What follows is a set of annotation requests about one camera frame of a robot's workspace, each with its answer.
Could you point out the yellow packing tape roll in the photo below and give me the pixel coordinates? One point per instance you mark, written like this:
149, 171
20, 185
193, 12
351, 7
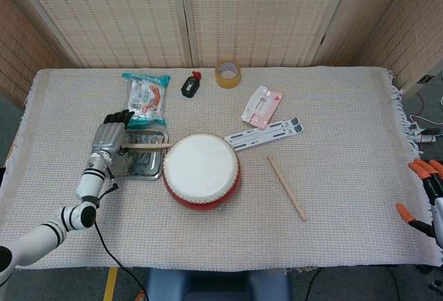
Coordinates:
226, 81

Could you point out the white woven tablecloth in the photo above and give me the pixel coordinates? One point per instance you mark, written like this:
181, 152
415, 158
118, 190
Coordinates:
346, 142

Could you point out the wooden drumstick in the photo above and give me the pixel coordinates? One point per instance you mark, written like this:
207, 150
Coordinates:
287, 188
149, 146

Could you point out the red drum with white skin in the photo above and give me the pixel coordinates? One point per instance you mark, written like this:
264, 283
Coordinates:
200, 166

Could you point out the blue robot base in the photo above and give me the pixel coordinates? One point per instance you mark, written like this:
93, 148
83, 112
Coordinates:
214, 287

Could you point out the bamboo folding screen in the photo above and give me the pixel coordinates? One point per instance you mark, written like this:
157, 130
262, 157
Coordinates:
259, 14

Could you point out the pink white wet wipes pack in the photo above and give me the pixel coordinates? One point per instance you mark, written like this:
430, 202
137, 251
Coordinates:
261, 107

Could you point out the white folding laptop stand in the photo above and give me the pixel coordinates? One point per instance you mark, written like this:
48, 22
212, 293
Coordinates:
263, 133

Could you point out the black bottle with red cap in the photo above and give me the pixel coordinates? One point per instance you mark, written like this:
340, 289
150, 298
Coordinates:
189, 88

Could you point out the teal snack bag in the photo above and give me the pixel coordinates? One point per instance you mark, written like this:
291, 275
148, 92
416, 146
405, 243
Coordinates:
145, 93

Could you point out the right silver orange-tipped robot hand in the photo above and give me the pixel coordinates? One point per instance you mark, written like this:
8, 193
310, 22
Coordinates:
436, 211

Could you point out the rectangular metal tray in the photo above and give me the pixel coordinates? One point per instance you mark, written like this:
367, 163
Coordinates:
152, 162

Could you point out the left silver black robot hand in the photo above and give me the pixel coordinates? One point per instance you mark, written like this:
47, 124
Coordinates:
107, 135

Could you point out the white power strip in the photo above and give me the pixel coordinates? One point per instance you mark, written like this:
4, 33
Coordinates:
427, 138

